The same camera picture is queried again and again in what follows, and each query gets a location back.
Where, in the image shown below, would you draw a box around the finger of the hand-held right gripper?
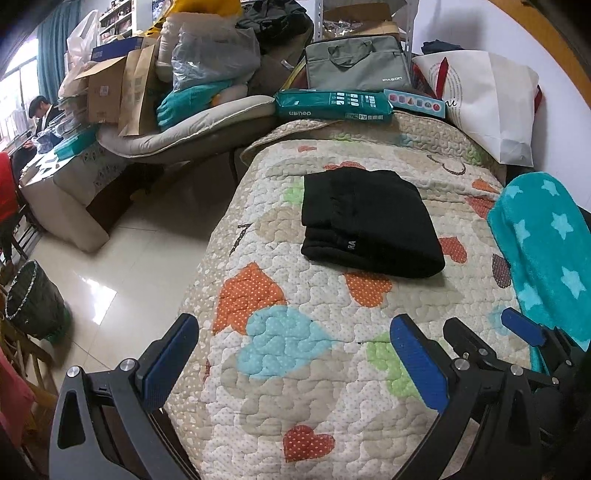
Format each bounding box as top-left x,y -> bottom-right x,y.
501,308 -> 585,365
442,318 -> 555,384

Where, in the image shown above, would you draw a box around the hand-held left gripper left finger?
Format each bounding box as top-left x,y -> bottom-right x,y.
48,313 -> 200,480

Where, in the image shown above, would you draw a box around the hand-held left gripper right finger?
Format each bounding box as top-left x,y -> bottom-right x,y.
389,314 -> 541,480

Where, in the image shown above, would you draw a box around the black pants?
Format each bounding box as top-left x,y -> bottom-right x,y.
300,168 -> 446,279

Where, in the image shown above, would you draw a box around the teal star blanket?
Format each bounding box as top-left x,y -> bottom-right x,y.
487,172 -> 591,374

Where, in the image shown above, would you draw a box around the wooden chair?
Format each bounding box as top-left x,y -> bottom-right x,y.
0,249 -> 61,462

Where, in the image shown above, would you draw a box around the heart patterned quilt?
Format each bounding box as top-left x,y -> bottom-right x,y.
164,111 -> 546,480

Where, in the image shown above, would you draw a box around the trash bin with black liner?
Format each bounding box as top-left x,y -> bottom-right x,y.
4,259 -> 69,343

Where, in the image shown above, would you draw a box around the pink cloth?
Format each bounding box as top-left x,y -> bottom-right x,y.
0,351 -> 37,450

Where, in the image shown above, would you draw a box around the beige covered bench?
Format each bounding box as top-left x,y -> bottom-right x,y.
21,138 -> 139,254

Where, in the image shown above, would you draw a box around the beige padded cushion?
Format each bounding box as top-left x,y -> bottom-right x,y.
97,95 -> 278,164

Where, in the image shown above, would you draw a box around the red garment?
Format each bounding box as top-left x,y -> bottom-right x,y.
0,152 -> 21,224

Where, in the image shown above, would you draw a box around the teal flat box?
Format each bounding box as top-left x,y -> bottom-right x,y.
53,127 -> 100,160

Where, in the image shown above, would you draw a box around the light blue toy box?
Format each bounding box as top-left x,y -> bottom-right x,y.
383,89 -> 446,118

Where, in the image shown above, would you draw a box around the teal plush cushion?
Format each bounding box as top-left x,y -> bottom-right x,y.
157,80 -> 234,130

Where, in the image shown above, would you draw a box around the brown paper bag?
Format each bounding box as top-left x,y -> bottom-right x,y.
117,44 -> 161,139

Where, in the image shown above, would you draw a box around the green paper pack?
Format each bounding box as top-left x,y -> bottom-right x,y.
274,89 -> 394,123

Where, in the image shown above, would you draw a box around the open cardboard box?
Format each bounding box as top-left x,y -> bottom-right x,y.
69,55 -> 127,125

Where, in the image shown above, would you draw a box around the grey laptop bag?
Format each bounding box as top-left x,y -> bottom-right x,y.
304,34 -> 411,93

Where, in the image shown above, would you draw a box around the dark blue cloth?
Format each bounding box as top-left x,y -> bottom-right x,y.
420,41 -> 465,56

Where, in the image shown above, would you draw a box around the clear plastic bag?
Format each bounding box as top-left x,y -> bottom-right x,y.
171,21 -> 262,95

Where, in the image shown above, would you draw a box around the white plastic bag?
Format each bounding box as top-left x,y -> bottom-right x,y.
58,9 -> 100,97

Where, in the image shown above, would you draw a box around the cardboard box on shelf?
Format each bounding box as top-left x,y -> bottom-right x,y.
322,2 -> 408,41

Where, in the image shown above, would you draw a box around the teal curtain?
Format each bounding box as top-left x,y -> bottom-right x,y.
37,0 -> 81,97

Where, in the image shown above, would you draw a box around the black clothing pile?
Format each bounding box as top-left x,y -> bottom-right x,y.
235,0 -> 315,56

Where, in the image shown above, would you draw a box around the yellow cloth bundle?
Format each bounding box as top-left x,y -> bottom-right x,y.
168,0 -> 243,20

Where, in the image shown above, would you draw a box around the white tote bag red handles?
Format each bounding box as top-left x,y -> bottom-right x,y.
411,50 -> 543,166

